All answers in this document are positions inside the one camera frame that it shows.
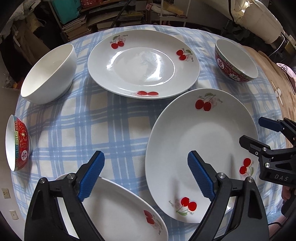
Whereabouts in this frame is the small red bowl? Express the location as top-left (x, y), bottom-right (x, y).
top-left (215, 39), bottom-right (258, 83)

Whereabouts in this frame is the large cherry plate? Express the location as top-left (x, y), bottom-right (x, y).
top-left (54, 173), bottom-right (169, 241)

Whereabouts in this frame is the large white bowl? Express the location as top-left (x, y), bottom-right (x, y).
top-left (21, 44), bottom-right (77, 105)

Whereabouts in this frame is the cherry plate back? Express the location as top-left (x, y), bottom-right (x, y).
top-left (87, 30), bottom-right (200, 99)

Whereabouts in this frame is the person's right hand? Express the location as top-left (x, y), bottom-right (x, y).
top-left (280, 185), bottom-right (296, 216)

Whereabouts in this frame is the brown blanket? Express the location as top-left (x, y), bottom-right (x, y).
top-left (244, 46), bottom-right (295, 121)

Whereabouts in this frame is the white duvet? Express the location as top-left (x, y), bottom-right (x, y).
top-left (228, 1), bottom-right (284, 44)

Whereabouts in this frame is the white utility cart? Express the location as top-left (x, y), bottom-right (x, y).
top-left (159, 0), bottom-right (191, 27)

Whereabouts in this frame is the stack of books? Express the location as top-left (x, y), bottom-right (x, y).
top-left (62, 15), bottom-right (91, 42)

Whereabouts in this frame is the wooden shelf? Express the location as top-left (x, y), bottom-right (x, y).
top-left (49, 1), bottom-right (150, 38)

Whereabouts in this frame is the teal bag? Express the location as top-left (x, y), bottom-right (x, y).
top-left (52, 0), bottom-right (81, 24)

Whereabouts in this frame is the wall socket lower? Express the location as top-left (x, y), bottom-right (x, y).
top-left (9, 210), bottom-right (19, 220)

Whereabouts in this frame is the wall socket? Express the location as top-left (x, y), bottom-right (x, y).
top-left (9, 210), bottom-right (19, 220)
top-left (1, 188), bottom-right (11, 199)

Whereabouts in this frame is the wall socket upper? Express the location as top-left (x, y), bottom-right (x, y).
top-left (1, 188), bottom-right (11, 199)

